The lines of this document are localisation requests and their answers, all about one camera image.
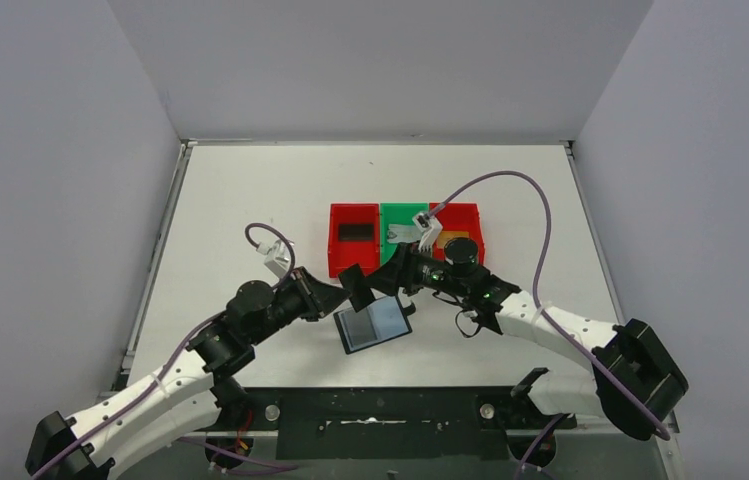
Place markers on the green bin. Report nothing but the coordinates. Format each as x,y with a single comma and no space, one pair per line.
396,213

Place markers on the black card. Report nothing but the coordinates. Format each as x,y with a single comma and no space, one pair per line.
356,232
354,281

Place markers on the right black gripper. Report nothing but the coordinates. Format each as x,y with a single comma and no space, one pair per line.
404,268

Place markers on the black leather card holder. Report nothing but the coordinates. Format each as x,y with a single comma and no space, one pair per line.
383,320

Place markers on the silver card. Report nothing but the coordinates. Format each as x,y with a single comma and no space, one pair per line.
401,233

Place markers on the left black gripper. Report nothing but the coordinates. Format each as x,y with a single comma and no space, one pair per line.
312,294

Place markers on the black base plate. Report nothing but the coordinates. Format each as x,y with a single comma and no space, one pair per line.
489,423

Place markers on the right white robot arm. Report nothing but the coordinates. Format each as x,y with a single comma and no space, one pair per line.
626,375

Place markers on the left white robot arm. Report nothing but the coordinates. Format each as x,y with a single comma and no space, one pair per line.
192,390

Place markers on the aluminium frame rail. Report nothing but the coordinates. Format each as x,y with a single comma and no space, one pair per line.
580,446

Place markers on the gold card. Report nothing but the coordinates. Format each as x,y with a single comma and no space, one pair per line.
447,235

